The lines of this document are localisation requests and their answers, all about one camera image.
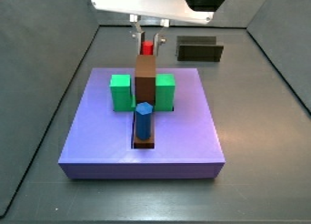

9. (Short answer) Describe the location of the red peg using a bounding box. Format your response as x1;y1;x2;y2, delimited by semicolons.
142;41;154;55

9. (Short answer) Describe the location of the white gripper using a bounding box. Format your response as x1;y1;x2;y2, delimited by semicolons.
91;0;214;56

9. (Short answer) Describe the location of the green U-shaped block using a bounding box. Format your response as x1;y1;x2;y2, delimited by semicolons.
110;74;177;112

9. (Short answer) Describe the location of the black angled holder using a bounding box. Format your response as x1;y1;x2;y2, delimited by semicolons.
177;36;224;62

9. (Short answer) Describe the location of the brown L-shaped block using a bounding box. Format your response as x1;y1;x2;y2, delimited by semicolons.
134;55;157;149

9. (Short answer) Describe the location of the purple board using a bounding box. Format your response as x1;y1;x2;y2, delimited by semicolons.
59;68;225;179

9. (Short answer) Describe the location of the blue hexagonal peg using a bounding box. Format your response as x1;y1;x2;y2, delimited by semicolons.
135;102;154;140

